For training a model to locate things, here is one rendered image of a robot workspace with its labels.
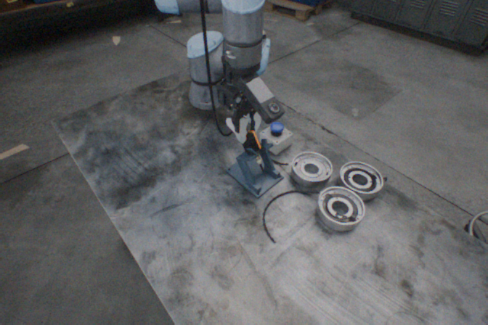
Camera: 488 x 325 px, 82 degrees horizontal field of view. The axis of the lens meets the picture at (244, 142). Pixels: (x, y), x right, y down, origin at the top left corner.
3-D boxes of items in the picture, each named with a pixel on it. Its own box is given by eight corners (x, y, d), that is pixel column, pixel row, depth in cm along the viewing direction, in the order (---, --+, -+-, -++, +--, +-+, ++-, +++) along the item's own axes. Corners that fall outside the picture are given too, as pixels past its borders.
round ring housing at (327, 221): (369, 220, 67) (375, 210, 64) (338, 242, 63) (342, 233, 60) (336, 190, 74) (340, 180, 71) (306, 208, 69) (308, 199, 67)
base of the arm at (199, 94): (181, 96, 105) (177, 72, 98) (213, 82, 113) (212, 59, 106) (205, 114, 97) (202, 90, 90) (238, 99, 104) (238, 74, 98)
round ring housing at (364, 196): (347, 206, 70) (351, 196, 67) (330, 174, 77) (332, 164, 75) (385, 199, 72) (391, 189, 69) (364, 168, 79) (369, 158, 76)
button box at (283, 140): (291, 144, 86) (293, 132, 83) (275, 155, 83) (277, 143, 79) (272, 131, 91) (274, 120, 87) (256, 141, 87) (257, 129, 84)
